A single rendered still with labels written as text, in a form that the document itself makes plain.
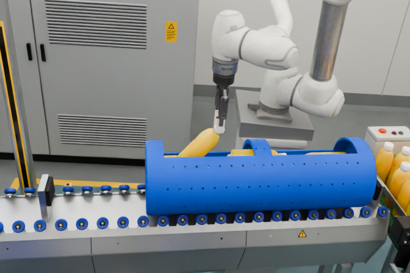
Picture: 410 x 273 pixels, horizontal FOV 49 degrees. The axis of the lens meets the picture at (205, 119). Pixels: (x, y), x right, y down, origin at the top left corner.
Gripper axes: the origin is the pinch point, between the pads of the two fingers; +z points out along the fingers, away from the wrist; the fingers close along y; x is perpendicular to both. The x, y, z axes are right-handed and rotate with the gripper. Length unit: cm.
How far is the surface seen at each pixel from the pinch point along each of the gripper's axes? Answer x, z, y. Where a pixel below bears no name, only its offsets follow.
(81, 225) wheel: -51, 37, 12
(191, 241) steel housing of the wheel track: -9.4, 46.1, 13.7
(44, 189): -64, 25, 4
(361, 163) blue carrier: 55, 13, 10
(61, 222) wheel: -58, 36, 11
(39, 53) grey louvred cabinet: -95, 40, -159
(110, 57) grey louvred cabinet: -47, 40, -152
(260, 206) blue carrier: 16.1, 29.1, 14.2
